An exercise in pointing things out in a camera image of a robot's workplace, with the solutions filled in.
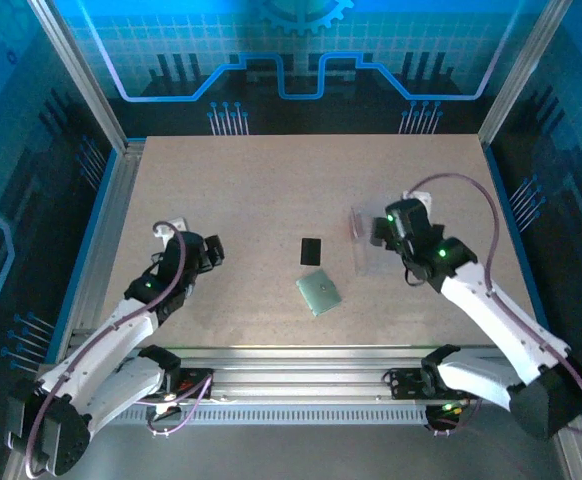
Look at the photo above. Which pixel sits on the clear acrylic card stand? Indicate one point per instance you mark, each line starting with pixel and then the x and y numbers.
pixel 366 245

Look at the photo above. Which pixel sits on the black card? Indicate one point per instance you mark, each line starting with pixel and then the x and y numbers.
pixel 311 251

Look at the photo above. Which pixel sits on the green card holder wallet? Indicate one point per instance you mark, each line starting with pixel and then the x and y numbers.
pixel 319 292

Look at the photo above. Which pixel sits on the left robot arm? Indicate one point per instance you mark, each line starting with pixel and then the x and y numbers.
pixel 116 345

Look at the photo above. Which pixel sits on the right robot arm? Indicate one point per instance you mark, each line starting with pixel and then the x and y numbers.
pixel 501 325

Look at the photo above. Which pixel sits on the grey metal panel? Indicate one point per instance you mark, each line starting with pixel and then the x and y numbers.
pixel 296 450

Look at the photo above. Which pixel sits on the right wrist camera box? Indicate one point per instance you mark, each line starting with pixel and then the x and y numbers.
pixel 422 195

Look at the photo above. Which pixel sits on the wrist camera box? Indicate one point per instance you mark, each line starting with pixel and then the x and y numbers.
pixel 422 195
pixel 172 226

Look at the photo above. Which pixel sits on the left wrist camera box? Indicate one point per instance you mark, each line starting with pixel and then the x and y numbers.
pixel 172 226

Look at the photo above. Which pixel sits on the aluminium side rail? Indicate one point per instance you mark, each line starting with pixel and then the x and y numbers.
pixel 107 240

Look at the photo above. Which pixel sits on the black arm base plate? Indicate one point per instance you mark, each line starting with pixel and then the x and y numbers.
pixel 196 387
pixel 406 385

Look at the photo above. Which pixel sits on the aluminium frame rail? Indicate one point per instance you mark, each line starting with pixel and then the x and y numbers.
pixel 296 375

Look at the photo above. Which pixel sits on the aluminium corner post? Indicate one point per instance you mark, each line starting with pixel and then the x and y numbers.
pixel 521 75
pixel 82 75

